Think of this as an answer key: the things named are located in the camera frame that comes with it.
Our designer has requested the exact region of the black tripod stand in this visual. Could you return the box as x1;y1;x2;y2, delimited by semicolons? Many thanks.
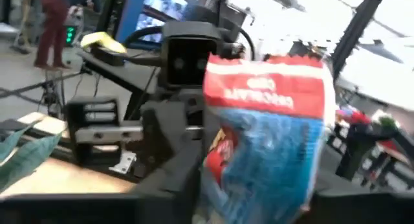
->
0;68;87;120

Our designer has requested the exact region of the red blue granola bar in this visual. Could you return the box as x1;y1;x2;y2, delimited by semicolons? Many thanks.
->
200;53;338;224

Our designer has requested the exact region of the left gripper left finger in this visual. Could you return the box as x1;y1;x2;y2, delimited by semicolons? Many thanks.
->
0;139;203;224

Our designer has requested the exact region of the green lit device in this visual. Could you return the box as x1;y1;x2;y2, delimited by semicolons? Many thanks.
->
63;23;80;47

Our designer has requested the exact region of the person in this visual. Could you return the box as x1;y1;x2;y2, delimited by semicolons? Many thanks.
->
32;0;74;71

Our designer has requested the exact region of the yellow object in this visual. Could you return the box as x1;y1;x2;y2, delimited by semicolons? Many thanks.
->
80;31;127;55

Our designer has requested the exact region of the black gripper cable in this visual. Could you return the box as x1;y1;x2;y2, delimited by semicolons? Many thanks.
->
124;23;256;62

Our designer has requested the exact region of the blue monitor screen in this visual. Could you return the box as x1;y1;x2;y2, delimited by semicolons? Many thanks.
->
115;0;190;45

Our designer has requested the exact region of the cluttered background table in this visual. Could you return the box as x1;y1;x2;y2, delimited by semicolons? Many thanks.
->
334;106;414;191

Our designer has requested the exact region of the black table frame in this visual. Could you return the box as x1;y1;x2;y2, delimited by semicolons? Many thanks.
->
0;118;146;185

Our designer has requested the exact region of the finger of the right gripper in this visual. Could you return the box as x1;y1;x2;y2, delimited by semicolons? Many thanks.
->
145;102;191;163

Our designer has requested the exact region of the black frame post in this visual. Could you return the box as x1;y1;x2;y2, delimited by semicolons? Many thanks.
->
331;0;388;81

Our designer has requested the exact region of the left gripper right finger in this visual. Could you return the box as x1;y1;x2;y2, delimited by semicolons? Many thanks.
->
300;181;414;224

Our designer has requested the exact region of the grey side desk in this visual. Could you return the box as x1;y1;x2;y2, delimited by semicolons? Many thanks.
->
79;47;164;121

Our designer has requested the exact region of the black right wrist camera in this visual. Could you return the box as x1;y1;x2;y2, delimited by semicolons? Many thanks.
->
160;20;224;89

